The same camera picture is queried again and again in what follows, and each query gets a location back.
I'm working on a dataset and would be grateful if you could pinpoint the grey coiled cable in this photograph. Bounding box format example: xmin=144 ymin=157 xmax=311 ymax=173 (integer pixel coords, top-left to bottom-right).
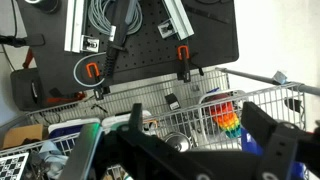
xmin=87 ymin=0 xmax=144 ymax=36

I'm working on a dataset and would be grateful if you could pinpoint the black cable conduit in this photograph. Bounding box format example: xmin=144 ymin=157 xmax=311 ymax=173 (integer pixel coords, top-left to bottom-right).
xmin=101 ymin=0 xmax=138 ymax=81

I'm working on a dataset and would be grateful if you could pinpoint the blue plastic bin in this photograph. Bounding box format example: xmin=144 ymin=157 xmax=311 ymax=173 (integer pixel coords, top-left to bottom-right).
xmin=48 ymin=117 xmax=101 ymax=153

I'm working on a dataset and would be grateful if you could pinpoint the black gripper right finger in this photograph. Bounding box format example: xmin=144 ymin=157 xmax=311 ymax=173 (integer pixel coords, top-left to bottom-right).
xmin=241 ymin=102 xmax=320 ymax=180

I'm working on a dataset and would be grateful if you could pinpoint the orange-handled clamp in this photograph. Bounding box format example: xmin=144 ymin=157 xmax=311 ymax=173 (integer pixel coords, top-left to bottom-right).
xmin=177 ymin=45 xmax=191 ymax=83
xmin=86 ymin=62 xmax=110 ymax=100

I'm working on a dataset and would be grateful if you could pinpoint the right aluminium extrusion rail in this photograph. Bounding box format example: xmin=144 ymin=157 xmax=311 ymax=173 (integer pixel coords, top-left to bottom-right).
xmin=158 ymin=0 xmax=194 ymax=40

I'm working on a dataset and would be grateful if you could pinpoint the metal pot with lid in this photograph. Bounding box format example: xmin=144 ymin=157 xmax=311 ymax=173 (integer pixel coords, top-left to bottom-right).
xmin=164 ymin=132 xmax=191 ymax=152

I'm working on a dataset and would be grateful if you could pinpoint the black perforated breadboard table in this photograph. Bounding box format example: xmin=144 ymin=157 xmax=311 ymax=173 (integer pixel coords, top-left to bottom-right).
xmin=16 ymin=0 xmax=239 ymax=96

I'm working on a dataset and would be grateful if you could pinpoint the rainbow stacking ring toy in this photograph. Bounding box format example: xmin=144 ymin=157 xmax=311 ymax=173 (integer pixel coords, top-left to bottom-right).
xmin=209 ymin=101 xmax=241 ymax=138

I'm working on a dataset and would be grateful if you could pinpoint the left aluminium extrusion rail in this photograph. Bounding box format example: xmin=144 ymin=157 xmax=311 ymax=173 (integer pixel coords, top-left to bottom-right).
xmin=64 ymin=0 xmax=99 ymax=53

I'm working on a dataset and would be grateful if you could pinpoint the white wire shelf cart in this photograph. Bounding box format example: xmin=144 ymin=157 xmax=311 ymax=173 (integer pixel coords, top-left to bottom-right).
xmin=0 ymin=66 xmax=320 ymax=180

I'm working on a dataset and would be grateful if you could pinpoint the left orange-handled clamp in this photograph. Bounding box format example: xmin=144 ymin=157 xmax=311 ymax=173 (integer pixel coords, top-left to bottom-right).
xmin=86 ymin=62 xmax=110 ymax=100

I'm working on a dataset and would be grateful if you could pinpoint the brown cardboard box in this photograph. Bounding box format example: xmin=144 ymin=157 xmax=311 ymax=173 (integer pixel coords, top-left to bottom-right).
xmin=2 ymin=124 xmax=43 ymax=149

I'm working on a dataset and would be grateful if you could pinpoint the right orange-handled clamp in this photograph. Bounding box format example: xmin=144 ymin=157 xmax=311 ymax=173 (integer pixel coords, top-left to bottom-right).
xmin=177 ymin=45 xmax=191 ymax=83

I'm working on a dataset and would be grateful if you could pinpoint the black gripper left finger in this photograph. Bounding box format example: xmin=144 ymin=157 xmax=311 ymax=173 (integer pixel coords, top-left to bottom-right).
xmin=103 ymin=103 xmax=214 ymax=180

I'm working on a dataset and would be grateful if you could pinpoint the aluminium extrusion rail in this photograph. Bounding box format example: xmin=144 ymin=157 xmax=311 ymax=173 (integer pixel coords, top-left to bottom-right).
xmin=158 ymin=0 xmax=194 ymax=40
xmin=64 ymin=0 xmax=99 ymax=53

